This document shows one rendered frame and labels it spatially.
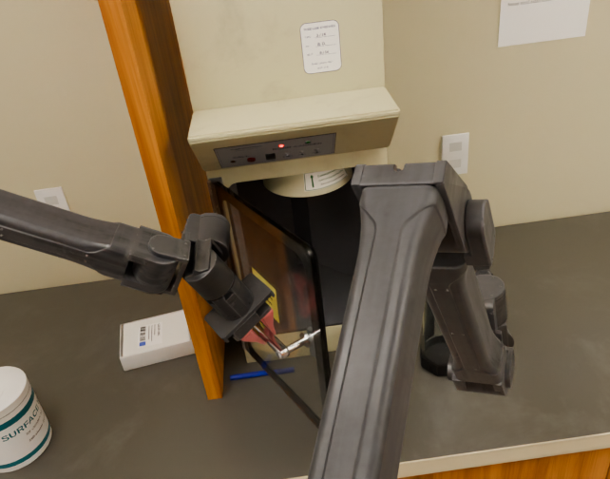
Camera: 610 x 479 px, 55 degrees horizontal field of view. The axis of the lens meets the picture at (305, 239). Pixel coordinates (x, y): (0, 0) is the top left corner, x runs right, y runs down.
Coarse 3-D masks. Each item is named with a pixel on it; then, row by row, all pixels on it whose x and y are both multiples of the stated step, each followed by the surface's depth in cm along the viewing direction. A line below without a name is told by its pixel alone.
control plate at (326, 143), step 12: (252, 144) 90; (264, 144) 91; (276, 144) 92; (288, 144) 92; (300, 144) 93; (312, 144) 94; (324, 144) 94; (228, 156) 94; (240, 156) 94; (252, 156) 95; (264, 156) 96; (276, 156) 97; (300, 156) 98
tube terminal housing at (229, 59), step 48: (192, 0) 87; (240, 0) 88; (288, 0) 88; (336, 0) 89; (192, 48) 91; (240, 48) 92; (288, 48) 92; (192, 96) 95; (240, 96) 96; (288, 96) 96; (336, 336) 125
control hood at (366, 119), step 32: (320, 96) 96; (352, 96) 94; (384, 96) 92; (192, 128) 89; (224, 128) 88; (256, 128) 87; (288, 128) 87; (320, 128) 88; (352, 128) 90; (384, 128) 92; (288, 160) 99
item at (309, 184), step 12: (348, 168) 112; (264, 180) 114; (276, 180) 110; (288, 180) 108; (300, 180) 107; (312, 180) 107; (324, 180) 108; (336, 180) 109; (348, 180) 111; (276, 192) 110; (288, 192) 108; (300, 192) 108; (312, 192) 108; (324, 192) 108
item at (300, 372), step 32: (224, 192) 98; (256, 224) 91; (256, 256) 97; (288, 256) 86; (288, 288) 90; (288, 320) 96; (320, 320) 86; (256, 352) 117; (320, 352) 89; (288, 384) 108; (320, 384) 94; (320, 416) 100
